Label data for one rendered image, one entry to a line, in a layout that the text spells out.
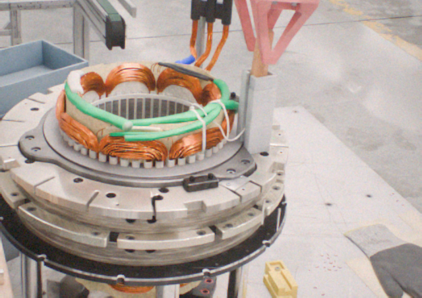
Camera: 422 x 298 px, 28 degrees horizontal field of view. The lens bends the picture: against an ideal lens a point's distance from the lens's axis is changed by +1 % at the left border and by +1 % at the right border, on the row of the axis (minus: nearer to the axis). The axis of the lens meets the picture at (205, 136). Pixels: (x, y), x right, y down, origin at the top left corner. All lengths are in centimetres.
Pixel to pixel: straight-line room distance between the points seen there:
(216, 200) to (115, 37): 149
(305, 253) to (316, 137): 40
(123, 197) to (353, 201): 72
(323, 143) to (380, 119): 200
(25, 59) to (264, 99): 48
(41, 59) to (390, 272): 60
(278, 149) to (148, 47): 326
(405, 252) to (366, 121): 230
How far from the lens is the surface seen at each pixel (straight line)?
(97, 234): 83
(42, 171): 85
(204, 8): 98
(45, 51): 127
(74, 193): 82
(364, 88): 392
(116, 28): 227
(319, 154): 160
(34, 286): 100
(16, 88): 113
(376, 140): 345
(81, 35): 266
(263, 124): 89
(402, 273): 128
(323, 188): 149
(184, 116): 84
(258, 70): 87
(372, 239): 136
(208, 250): 86
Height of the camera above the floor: 152
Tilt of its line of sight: 27 degrees down
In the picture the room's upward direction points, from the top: 4 degrees clockwise
